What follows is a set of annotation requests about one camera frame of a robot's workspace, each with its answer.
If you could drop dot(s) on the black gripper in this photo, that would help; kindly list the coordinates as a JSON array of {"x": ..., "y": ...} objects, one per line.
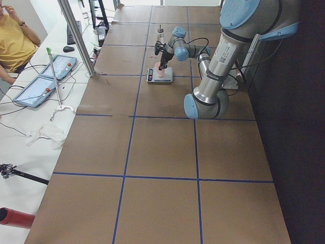
[{"x": 165, "y": 54}]

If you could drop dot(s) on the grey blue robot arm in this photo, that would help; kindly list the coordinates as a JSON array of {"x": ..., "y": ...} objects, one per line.
[{"x": 240, "y": 22}]

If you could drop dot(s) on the silver digital kitchen scale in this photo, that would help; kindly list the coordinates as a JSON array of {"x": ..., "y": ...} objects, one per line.
[{"x": 154, "y": 75}]

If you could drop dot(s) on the glass sauce bottle metal spout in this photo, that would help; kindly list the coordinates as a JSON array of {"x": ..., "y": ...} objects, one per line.
[{"x": 160, "y": 35}]

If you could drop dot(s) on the black computer mouse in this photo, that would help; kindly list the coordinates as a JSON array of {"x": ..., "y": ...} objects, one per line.
[{"x": 67, "y": 49}]

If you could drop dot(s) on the blue teach pendant tablet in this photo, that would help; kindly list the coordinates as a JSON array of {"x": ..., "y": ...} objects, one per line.
[{"x": 62, "y": 66}]

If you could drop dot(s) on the metal reacher grabber tool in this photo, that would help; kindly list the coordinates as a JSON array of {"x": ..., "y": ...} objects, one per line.
[{"x": 61, "y": 106}]

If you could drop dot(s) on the crumpled white cloth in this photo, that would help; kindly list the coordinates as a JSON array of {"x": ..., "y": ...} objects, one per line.
[{"x": 49, "y": 131}]

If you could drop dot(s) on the person in yellow shirt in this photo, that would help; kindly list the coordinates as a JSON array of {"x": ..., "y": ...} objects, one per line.
[{"x": 18, "y": 43}]

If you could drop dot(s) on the red cylinder tube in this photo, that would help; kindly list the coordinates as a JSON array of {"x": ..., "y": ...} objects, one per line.
[{"x": 14, "y": 218}]

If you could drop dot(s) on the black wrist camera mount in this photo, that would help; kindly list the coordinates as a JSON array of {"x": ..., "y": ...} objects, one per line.
[{"x": 158, "y": 48}]

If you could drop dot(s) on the aluminium frame post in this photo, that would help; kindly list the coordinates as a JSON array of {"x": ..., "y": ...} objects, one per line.
[{"x": 71, "y": 22}]

